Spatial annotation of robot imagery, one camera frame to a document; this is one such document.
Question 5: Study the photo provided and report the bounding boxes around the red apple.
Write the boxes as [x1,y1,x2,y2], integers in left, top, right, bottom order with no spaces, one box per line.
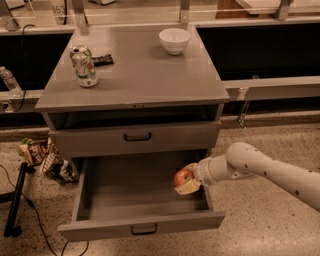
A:
[174,169,194,187]

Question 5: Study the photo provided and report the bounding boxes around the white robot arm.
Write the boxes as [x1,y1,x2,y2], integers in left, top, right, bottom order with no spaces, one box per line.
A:
[174,142,320,211]

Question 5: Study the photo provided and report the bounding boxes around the closed grey top drawer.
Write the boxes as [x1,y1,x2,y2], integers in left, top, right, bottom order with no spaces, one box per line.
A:
[50,122,221,158]

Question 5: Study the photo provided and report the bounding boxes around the open grey middle drawer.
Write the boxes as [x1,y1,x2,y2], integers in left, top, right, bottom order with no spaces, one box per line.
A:
[58,150,225,241]

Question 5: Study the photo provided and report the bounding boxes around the grey drawer cabinet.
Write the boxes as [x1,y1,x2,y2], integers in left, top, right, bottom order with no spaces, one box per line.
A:
[34,23,231,172]

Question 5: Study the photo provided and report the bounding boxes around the white ceramic bowl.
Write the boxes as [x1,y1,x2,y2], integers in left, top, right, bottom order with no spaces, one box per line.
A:
[159,28,191,55]

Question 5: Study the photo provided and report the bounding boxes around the dark patterned snack bag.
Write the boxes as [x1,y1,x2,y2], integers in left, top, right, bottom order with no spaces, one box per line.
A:
[39,153,76,183]

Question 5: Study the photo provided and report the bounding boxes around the dark snack bar wrapper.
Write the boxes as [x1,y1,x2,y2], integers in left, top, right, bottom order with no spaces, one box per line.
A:
[93,54,114,67]

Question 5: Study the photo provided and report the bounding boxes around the brown chip bag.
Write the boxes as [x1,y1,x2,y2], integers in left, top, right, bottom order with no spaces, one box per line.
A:
[18,138,53,166]

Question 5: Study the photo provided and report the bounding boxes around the green white soda can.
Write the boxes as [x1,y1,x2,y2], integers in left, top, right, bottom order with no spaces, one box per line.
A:
[70,45,98,88]

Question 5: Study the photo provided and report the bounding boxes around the black metal stand leg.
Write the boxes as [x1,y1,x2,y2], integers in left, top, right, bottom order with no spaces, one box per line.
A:
[0,162,28,237]

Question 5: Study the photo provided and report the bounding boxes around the clear plastic water bottle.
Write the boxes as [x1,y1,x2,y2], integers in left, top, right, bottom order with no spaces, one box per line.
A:
[0,66,23,98]

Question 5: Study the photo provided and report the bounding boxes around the grey metal rail frame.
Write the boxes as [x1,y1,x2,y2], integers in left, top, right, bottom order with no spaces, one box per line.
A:
[1,0,319,113]

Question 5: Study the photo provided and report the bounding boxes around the metal bracket under rail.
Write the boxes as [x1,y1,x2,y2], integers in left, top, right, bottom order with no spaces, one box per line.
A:
[237,75,260,129]

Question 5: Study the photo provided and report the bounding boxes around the black floor cable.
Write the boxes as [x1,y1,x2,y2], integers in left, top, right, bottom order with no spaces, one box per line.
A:
[0,164,90,256]

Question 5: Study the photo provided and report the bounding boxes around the black hanging cable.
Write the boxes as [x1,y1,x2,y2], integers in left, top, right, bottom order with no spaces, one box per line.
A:
[13,23,36,113]

